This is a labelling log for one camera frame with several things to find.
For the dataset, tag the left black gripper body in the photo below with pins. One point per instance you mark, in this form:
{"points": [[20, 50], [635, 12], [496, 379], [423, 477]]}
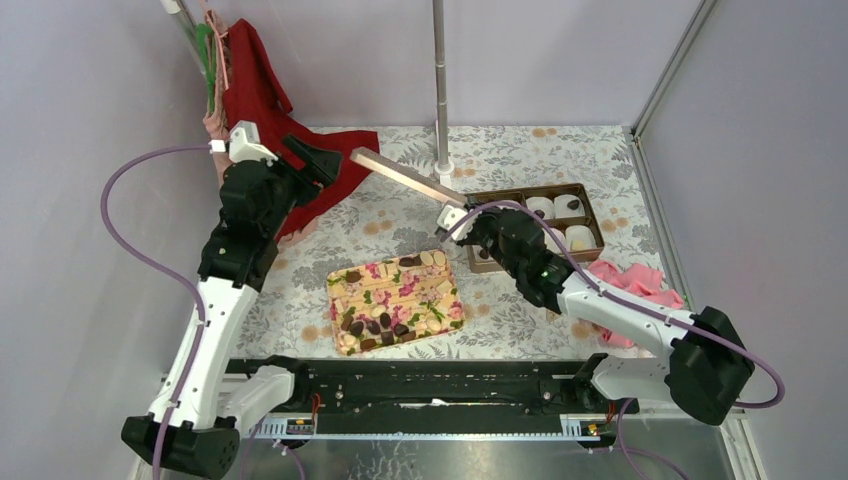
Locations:
{"points": [[300, 186]]}

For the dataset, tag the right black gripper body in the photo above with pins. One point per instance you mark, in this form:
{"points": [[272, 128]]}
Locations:
{"points": [[486, 230]]}

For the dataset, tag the gold chocolate box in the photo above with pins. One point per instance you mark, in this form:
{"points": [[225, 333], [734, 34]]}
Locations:
{"points": [[519, 195]]}

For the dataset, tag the gold box lid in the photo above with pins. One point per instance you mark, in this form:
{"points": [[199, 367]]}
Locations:
{"points": [[406, 176]]}

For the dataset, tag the floral yellow tray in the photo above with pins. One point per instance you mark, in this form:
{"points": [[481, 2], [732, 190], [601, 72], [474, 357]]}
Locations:
{"points": [[397, 301]]}

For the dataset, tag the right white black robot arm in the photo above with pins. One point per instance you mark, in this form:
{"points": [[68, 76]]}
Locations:
{"points": [[698, 361]]}

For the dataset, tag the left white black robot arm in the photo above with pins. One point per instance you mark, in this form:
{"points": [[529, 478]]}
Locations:
{"points": [[191, 426]]}

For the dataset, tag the brown leaf chocolate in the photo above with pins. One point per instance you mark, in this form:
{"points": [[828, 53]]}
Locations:
{"points": [[353, 277]]}

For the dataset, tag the white paper cup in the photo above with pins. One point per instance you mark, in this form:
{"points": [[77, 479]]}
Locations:
{"points": [[543, 207], [580, 233], [561, 209], [555, 240]]}

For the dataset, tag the white pole base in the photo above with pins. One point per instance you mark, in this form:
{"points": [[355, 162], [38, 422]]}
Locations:
{"points": [[444, 167]]}

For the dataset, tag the red garment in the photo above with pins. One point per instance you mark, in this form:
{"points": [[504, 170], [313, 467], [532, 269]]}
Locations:
{"points": [[255, 94]]}

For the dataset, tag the pink garment on hanger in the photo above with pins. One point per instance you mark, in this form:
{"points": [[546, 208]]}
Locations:
{"points": [[216, 123]]}

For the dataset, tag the pink cloth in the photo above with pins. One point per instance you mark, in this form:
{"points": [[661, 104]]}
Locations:
{"points": [[638, 279]]}

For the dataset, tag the green hanger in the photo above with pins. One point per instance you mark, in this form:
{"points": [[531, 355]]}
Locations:
{"points": [[203, 34]]}

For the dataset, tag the metal pole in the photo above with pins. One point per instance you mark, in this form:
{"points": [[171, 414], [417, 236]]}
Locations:
{"points": [[440, 60]]}

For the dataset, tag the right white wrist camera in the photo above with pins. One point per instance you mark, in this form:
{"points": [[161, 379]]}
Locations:
{"points": [[454, 223]]}

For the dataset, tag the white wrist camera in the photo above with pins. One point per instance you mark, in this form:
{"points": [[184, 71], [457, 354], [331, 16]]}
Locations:
{"points": [[243, 144], [454, 223]]}

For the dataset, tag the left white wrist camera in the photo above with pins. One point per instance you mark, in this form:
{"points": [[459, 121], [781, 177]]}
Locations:
{"points": [[243, 144]]}

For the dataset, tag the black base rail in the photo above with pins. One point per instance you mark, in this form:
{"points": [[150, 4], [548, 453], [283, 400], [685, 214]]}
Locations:
{"points": [[370, 397]]}

